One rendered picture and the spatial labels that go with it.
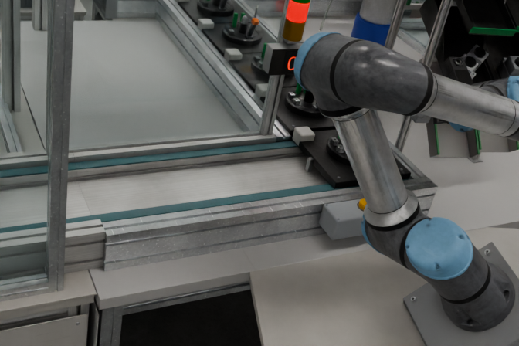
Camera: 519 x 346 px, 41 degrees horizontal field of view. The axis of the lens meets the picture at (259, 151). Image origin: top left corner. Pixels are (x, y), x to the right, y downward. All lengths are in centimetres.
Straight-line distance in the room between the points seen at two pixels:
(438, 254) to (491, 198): 80
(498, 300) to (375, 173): 36
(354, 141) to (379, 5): 144
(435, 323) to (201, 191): 63
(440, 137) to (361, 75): 86
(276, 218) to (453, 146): 60
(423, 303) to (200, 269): 50
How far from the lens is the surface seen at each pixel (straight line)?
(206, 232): 160
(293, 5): 173
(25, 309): 151
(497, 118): 138
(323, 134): 198
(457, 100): 129
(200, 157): 182
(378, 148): 137
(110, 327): 161
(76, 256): 155
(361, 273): 171
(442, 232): 141
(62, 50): 122
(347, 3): 320
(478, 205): 211
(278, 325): 152
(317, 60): 126
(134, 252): 157
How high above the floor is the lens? 193
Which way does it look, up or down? 31 degrees down
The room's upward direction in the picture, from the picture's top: 12 degrees clockwise
